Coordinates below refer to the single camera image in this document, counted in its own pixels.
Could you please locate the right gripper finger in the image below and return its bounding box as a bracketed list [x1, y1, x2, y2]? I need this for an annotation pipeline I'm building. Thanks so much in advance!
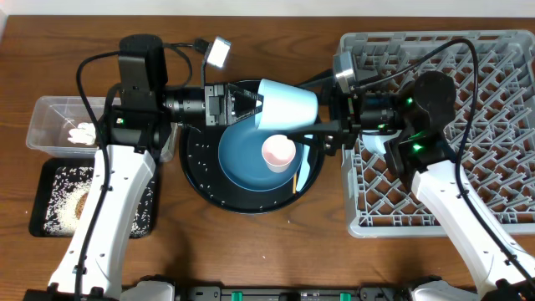
[297, 69, 334, 94]
[286, 120, 344, 146]

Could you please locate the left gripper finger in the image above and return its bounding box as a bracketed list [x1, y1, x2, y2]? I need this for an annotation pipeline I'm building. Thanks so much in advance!
[227, 84, 263, 105]
[232, 105, 262, 124]

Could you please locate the pink cup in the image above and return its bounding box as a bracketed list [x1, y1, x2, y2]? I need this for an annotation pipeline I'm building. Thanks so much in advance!
[262, 135, 297, 173]

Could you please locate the light blue cup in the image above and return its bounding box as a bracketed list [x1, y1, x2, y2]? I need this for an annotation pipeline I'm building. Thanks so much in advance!
[255, 79, 318, 130]

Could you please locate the light blue bowl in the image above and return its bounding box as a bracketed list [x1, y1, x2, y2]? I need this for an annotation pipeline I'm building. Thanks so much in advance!
[362, 131, 400, 155]

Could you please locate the dark blue plate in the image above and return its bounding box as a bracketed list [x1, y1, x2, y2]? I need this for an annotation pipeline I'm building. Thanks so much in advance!
[218, 117, 303, 191]

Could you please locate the white tissue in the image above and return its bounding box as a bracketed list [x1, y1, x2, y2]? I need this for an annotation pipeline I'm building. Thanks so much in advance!
[68, 122, 96, 145]

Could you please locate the brown walnut shell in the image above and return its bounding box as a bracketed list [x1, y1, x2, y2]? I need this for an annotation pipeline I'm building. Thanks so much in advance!
[74, 192, 89, 220]

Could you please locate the cooked white rice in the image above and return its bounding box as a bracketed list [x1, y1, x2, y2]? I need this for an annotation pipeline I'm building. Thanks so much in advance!
[43, 166, 157, 238]

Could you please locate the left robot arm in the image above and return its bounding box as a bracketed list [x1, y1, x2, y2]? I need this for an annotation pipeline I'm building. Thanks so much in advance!
[24, 34, 264, 300]

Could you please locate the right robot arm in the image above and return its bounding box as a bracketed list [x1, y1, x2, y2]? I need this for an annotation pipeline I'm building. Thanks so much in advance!
[288, 71, 534, 300]

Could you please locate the grey dishwasher rack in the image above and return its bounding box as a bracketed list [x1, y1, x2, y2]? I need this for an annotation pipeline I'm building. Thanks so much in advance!
[339, 29, 534, 238]

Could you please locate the light blue plastic knife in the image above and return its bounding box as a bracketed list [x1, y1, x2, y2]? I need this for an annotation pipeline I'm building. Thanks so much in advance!
[296, 145, 310, 192]

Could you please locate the round black serving tray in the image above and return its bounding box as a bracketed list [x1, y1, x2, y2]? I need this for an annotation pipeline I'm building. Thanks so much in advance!
[178, 79, 327, 215]

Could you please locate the wooden chopstick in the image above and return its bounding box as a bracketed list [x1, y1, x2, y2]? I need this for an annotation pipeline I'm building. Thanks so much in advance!
[293, 173, 298, 195]

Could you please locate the clear plastic bin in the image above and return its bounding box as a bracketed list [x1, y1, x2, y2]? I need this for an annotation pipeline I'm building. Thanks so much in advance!
[25, 95, 176, 163]

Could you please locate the black rectangular tray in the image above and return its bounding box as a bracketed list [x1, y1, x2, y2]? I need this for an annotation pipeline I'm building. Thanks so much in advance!
[28, 158, 160, 237]

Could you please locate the black mounting rail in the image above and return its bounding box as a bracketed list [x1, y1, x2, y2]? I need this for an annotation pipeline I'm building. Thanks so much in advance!
[120, 284, 419, 301]

